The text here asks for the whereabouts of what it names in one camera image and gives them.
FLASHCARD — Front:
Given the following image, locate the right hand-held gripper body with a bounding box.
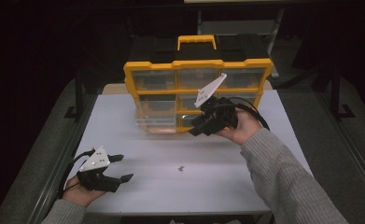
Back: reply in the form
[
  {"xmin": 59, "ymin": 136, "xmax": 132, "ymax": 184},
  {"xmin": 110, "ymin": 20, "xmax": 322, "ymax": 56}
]
[{"xmin": 194, "ymin": 73, "xmax": 239, "ymax": 132}]

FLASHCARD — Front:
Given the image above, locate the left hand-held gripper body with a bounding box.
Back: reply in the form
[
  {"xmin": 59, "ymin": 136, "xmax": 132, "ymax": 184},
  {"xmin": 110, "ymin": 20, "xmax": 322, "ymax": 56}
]
[{"xmin": 77, "ymin": 146, "xmax": 120, "ymax": 192}]

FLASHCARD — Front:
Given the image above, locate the small clear plastic drawer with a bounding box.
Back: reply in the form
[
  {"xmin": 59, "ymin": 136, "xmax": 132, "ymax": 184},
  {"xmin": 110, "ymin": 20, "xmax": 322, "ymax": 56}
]
[{"xmin": 134, "ymin": 93, "xmax": 178, "ymax": 134}]

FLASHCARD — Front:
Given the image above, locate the yellow black organizer cabinet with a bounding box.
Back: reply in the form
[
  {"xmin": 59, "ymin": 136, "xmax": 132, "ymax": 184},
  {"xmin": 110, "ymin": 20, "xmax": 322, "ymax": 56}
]
[{"xmin": 122, "ymin": 33, "xmax": 275, "ymax": 134}]

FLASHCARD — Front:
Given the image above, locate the person's left hand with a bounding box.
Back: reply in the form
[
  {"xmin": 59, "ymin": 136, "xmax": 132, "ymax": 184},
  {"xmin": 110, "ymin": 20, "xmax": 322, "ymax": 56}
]
[{"xmin": 62, "ymin": 175, "xmax": 106, "ymax": 207}]

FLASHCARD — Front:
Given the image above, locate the person's right hand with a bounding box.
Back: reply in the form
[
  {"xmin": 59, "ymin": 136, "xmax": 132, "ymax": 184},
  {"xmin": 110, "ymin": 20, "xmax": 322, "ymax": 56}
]
[{"xmin": 217, "ymin": 108, "xmax": 263, "ymax": 146}]

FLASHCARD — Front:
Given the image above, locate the black metal stand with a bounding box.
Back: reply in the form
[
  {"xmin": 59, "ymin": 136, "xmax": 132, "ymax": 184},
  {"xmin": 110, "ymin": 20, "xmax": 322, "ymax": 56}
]
[
  {"xmin": 330, "ymin": 64, "xmax": 357, "ymax": 122},
  {"xmin": 63, "ymin": 69, "xmax": 85, "ymax": 122}
]

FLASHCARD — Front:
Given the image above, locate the left hand-held gripper black cable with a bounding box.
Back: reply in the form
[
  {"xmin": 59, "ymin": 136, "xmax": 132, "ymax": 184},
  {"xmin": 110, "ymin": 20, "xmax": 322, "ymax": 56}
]
[{"xmin": 57, "ymin": 148, "xmax": 96, "ymax": 200}]

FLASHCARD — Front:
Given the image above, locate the hand-held gripper black cable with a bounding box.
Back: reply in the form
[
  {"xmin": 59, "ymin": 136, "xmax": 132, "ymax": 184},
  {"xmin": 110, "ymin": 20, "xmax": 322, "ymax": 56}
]
[
  {"xmin": 57, "ymin": 148, "xmax": 96, "ymax": 200},
  {"xmin": 216, "ymin": 96, "xmax": 271, "ymax": 132}
]

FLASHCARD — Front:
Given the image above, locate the metal floor rail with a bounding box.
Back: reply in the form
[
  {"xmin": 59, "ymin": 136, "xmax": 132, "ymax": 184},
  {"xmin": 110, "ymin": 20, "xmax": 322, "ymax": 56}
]
[
  {"xmin": 35, "ymin": 92, "xmax": 99, "ymax": 224},
  {"xmin": 316, "ymin": 92, "xmax": 365, "ymax": 200}
]

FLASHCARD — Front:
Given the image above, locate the right hand-held gripper black cable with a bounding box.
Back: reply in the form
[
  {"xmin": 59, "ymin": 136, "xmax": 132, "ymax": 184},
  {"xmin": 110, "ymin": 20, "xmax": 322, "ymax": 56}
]
[{"xmin": 216, "ymin": 96, "xmax": 271, "ymax": 132}]

